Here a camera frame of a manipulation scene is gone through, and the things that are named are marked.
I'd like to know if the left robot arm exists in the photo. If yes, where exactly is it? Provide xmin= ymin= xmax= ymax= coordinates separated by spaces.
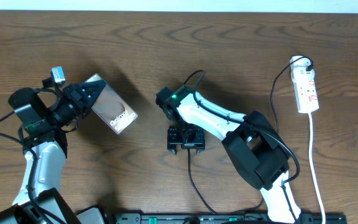
xmin=0 ymin=79 xmax=108 ymax=223

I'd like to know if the white power strip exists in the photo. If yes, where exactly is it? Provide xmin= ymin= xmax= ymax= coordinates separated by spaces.
xmin=291 ymin=67 xmax=319 ymax=114

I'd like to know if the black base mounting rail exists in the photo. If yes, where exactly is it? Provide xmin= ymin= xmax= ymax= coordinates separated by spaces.
xmin=114 ymin=213 xmax=347 ymax=224

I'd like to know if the white USB charger adapter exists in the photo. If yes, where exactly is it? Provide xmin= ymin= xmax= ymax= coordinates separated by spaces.
xmin=290 ymin=55 xmax=314 ymax=78

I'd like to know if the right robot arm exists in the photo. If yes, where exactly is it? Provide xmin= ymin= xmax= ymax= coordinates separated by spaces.
xmin=155 ymin=85 xmax=301 ymax=223

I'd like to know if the black USB charging cable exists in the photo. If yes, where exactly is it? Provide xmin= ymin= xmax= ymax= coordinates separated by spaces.
xmin=186 ymin=55 xmax=314 ymax=216

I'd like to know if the bronze Galaxy smartphone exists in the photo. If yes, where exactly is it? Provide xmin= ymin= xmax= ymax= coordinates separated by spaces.
xmin=85 ymin=73 xmax=139 ymax=134

